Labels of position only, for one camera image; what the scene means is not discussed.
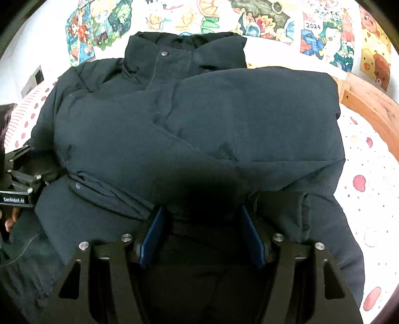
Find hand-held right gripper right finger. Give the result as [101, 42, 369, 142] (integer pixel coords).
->
[240, 204, 365, 324]

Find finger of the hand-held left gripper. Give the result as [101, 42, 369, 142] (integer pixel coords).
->
[8, 162, 61, 191]
[4, 145, 35, 167]

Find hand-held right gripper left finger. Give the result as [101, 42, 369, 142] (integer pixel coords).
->
[40, 205, 167, 324]

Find dark navy puffer jacket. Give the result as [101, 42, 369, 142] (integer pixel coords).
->
[29, 31, 365, 309]

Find person's left hand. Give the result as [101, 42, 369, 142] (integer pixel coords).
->
[0, 206, 23, 234]

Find dark denim pants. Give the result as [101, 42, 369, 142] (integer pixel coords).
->
[0, 215, 67, 324]

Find orange-haired girl blue drawing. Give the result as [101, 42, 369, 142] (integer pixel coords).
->
[65, 4, 97, 67]

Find pink dotted bedsheet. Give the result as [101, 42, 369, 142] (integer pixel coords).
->
[330, 104, 399, 323]

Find blond child drawing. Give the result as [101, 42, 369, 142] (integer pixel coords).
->
[90, 0, 133, 53]

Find red blue festive drawing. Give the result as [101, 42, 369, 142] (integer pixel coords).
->
[300, 8, 356, 73]

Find turtles drawing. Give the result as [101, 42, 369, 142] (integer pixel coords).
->
[146, 0, 233, 35]

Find frog landscape drawing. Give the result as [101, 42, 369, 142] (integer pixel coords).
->
[231, 0, 295, 45]

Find yellow bears drawing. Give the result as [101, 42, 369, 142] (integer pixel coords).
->
[359, 5, 392, 91]

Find wooden bed frame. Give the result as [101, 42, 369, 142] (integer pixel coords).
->
[246, 62, 399, 159]

